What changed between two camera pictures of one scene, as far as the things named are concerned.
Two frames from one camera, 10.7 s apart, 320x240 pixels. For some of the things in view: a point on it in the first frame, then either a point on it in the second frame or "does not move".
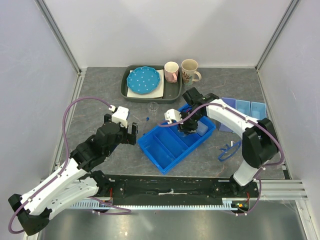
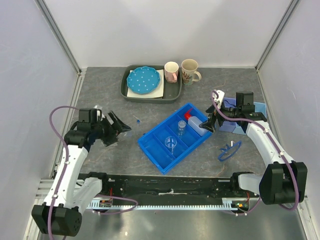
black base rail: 174,189 does not move
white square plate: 157,93 does not move
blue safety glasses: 229,150 does not move
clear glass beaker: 153,106 to 171,142
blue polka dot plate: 143,79 does not move
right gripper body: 190,124 to 229,113
